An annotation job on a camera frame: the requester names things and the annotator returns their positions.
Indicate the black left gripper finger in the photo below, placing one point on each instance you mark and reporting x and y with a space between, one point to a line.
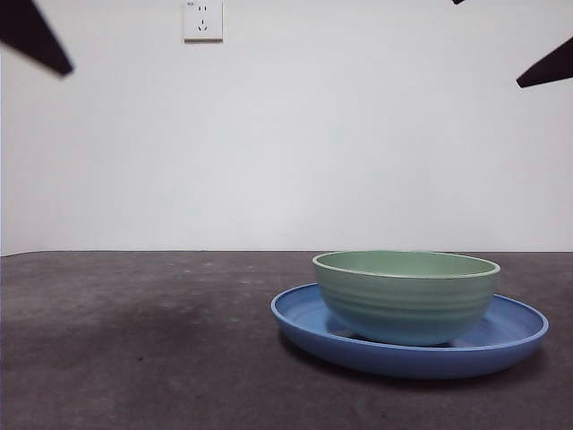
31 31

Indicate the green ribbed bowl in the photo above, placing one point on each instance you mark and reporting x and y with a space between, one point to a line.
403 309

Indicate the blue round plate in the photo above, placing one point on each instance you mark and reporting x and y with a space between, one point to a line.
403 363

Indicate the white wall socket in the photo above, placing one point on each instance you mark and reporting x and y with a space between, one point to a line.
203 22

